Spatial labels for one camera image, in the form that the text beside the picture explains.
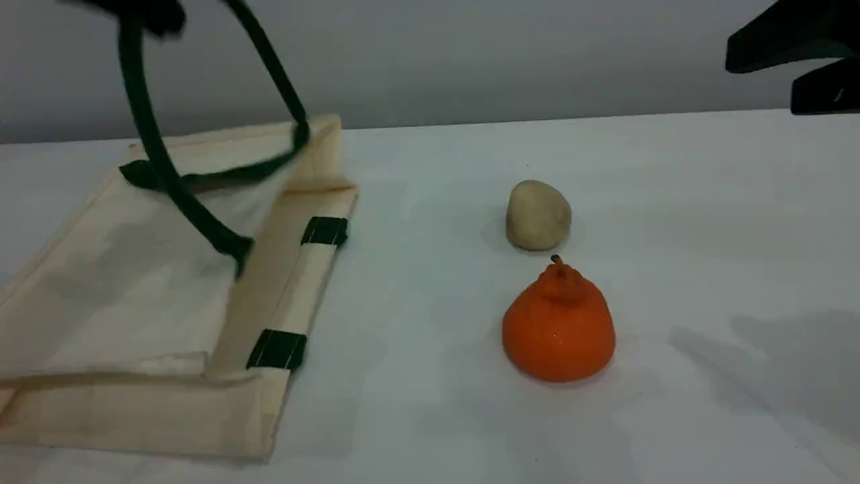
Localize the beige egg yolk pastry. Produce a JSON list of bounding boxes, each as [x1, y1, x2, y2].
[[505, 179, 573, 253]]

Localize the white canvas bag green handles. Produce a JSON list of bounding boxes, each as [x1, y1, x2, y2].
[[0, 0, 360, 465]]

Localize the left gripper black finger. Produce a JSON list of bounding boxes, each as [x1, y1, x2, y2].
[[138, 0, 187, 38]]

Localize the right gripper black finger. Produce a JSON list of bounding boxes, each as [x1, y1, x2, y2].
[[791, 59, 860, 115], [726, 0, 860, 73]]

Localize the orange fruit with knob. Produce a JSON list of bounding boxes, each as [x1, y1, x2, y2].
[[502, 255, 617, 384]]

